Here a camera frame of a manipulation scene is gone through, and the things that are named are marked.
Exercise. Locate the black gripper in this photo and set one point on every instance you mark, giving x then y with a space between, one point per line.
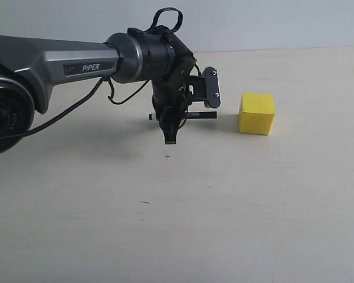
169 104

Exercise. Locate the black white whiteboard marker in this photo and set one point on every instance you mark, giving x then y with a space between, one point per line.
189 116

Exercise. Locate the yellow cube block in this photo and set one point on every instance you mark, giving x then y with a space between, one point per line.
256 114

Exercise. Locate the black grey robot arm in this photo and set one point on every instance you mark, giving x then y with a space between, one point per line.
31 67

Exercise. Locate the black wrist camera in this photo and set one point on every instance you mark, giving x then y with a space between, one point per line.
204 88

